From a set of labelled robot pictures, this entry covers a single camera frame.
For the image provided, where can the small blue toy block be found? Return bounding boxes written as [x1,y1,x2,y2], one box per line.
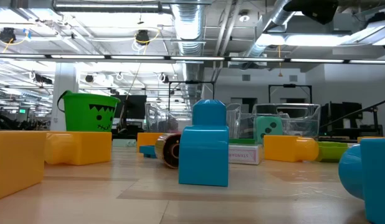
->
[178,99,230,188]

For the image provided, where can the brown cylinder toy brick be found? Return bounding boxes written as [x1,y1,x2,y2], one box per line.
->
[154,133,182,170]

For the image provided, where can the dark green toy brick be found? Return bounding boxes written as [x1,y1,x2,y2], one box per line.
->
[229,138,256,145]

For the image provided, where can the long blue brick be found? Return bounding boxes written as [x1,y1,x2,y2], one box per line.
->
[139,144,158,159]

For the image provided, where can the small mint toy block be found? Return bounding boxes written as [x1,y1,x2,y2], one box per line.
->
[112,138,138,148]

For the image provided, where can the cyan foam die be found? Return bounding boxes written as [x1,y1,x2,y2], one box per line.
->
[254,116,283,144]

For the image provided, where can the large yellow toy block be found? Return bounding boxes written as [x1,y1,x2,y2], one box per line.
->
[0,130,47,202]
[44,131,113,166]

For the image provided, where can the lime green toy brick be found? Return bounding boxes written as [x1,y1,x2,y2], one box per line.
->
[316,141,349,163]

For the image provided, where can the wide clear plastic bin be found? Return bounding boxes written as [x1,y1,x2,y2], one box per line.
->
[145,101,242,140]

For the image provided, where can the long ceiling light strip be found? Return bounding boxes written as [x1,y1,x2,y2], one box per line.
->
[0,53,385,65]

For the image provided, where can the black computer monitor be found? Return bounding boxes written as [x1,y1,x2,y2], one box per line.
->
[113,95,148,121]

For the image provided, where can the yellow stepped toy block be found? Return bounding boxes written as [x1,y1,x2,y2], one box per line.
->
[263,134,320,163]

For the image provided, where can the green monster face bucket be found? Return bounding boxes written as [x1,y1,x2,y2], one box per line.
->
[57,90,121,133]

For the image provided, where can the narrow clear plastic bin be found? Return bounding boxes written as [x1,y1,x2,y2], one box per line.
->
[252,103,321,139]

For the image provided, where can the white square pillar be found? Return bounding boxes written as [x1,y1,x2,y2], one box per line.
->
[50,63,80,132]

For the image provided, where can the bright ceiling light panel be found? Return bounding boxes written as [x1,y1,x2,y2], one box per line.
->
[256,32,352,48]

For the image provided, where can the black equipment rack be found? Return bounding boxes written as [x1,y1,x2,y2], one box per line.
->
[319,101,384,138]

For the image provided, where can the large blue toy block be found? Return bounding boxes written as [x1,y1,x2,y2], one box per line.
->
[338,138,385,224]

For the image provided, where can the black ceiling cable reel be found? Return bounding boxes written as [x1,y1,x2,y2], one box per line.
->
[0,27,17,44]
[135,29,151,46]

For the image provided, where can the black gantry frame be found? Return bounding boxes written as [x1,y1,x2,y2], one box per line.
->
[268,83,313,105]

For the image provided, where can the slim silver spiral duct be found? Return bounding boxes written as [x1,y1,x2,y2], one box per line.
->
[245,0,307,60]

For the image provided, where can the long thin black cable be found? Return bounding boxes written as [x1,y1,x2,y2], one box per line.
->
[320,96,385,128]

